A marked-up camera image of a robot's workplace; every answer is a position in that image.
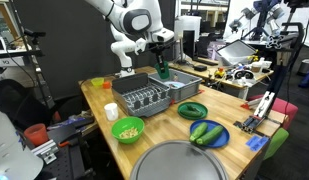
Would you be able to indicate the cucumber on blue plate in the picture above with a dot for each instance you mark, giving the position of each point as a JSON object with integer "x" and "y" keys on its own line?
{"x": 210, "y": 136}
{"x": 198, "y": 131}

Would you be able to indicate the grey dish drying rack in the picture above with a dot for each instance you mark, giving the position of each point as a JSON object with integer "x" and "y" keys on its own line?
{"x": 141, "y": 95}

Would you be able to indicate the wooden side desk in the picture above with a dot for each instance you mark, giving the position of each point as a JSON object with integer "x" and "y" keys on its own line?
{"x": 208, "y": 75}

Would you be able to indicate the small orange cup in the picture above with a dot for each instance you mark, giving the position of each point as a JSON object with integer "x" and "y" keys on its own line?
{"x": 106, "y": 85}

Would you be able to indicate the red-orange plastic cup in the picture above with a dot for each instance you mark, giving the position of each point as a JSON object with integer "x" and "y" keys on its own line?
{"x": 37, "y": 134}

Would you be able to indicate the green bowl with food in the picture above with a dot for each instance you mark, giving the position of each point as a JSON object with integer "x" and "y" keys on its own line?
{"x": 128, "y": 130}

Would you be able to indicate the green plate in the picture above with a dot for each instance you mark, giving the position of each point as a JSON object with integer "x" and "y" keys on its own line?
{"x": 191, "y": 106}

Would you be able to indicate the blue plate in bin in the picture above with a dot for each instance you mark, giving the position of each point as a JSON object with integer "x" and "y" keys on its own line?
{"x": 174, "y": 84}

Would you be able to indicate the dark green plastic cup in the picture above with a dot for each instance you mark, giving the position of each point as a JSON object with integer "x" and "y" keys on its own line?
{"x": 163, "y": 72}

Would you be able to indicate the pink chair seat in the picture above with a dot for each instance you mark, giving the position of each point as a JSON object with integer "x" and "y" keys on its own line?
{"x": 286, "y": 108}

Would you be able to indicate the right cucumber on blue plate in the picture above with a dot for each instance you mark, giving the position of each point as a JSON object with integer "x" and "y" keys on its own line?
{"x": 210, "y": 136}

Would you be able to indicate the white plastic cup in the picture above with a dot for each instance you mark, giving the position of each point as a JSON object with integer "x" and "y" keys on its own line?
{"x": 111, "y": 111}

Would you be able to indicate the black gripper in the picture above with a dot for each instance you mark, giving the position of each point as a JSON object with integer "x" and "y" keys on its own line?
{"x": 157, "y": 49}

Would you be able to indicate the white rounded object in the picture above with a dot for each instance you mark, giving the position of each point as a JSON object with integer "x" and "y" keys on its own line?
{"x": 17, "y": 162}

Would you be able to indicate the camera on tripod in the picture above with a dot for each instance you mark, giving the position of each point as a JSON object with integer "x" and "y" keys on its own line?
{"x": 33, "y": 53}

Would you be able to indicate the green chair seat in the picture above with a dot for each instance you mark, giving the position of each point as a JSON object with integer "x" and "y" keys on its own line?
{"x": 276, "y": 142}

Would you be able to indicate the cucumber on green plate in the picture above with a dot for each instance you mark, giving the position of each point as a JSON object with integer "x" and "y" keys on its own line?
{"x": 192, "y": 113}

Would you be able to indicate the blue plastic piece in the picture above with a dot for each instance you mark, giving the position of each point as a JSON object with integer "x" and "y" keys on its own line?
{"x": 256, "y": 143}

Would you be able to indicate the aluminium clamp mount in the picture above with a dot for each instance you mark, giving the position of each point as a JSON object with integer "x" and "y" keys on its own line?
{"x": 262, "y": 108}

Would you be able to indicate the yellow-green small bowl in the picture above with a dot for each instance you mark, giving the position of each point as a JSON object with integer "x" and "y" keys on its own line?
{"x": 97, "y": 82}

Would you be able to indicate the left cucumber on blue plate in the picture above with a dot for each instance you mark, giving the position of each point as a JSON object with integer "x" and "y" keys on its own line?
{"x": 198, "y": 131}

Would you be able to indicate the open clear storage box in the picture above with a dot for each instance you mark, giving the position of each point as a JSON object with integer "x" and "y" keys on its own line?
{"x": 236, "y": 52}

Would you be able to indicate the large grey round lid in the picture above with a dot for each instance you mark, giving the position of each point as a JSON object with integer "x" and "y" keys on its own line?
{"x": 178, "y": 160}

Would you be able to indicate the black computer monitor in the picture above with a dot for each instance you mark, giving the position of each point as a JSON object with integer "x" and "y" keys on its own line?
{"x": 189, "y": 43}

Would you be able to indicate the grey plastic bin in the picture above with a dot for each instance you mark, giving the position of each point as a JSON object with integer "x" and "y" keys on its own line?
{"x": 191, "y": 82}

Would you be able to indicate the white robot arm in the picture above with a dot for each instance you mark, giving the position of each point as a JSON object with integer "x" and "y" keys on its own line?
{"x": 135, "y": 24}

